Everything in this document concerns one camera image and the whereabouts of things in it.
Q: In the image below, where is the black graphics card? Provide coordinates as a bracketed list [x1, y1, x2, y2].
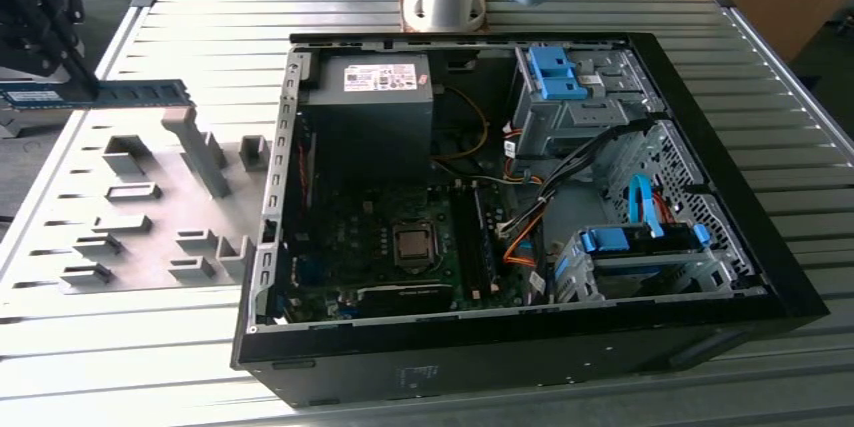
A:
[352, 282, 455, 318]

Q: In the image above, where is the RAM stick with black chips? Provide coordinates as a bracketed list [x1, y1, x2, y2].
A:
[471, 186, 501, 294]

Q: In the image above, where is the black white wire bundle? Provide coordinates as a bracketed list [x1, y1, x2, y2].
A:
[431, 159, 529, 186]

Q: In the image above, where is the blue plastic drive bracket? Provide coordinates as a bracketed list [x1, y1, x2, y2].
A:
[524, 46, 592, 101]

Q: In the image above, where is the orange wire bundle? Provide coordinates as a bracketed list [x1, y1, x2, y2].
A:
[500, 219, 555, 266]

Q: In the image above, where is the grey power supply unit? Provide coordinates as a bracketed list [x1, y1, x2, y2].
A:
[302, 52, 436, 183]

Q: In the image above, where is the RAM stick with white label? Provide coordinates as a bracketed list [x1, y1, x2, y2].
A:
[0, 79, 196, 111]

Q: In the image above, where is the grey metal drive cage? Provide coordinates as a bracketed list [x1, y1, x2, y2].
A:
[509, 44, 668, 158]

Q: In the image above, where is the red black wire with tags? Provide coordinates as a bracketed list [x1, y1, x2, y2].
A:
[499, 121, 543, 187]

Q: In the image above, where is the grey metal disk bay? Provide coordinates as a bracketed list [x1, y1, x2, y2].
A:
[545, 226, 768, 306]

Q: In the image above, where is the blue disk carrier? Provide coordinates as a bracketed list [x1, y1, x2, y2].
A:
[576, 223, 711, 254]

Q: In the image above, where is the black RAM slot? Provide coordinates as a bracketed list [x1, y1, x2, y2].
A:
[449, 181, 477, 299]
[459, 181, 487, 299]

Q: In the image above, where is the green motherboard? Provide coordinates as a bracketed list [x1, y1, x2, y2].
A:
[285, 181, 535, 321]

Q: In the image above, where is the thick black cable bundle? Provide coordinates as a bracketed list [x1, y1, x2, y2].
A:
[529, 119, 653, 208]

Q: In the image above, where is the grey parts rack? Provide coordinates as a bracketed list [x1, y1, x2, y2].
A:
[57, 109, 274, 296]

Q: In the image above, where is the black hard disk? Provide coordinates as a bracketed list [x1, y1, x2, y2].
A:
[589, 225, 699, 254]

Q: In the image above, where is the red flat wire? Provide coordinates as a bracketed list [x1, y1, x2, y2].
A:
[652, 191, 683, 226]

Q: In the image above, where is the blue flat wire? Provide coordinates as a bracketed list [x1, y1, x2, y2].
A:
[628, 174, 665, 239]

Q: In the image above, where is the silver CPU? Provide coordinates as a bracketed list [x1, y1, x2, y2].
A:
[397, 229, 433, 261]

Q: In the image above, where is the black PC case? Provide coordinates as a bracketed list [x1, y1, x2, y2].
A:
[229, 31, 831, 411]

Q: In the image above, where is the yellow wire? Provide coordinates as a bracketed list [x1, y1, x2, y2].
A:
[431, 85, 492, 164]

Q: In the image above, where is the blue motherboard port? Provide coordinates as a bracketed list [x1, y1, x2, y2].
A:
[290, 257, 320, 289]

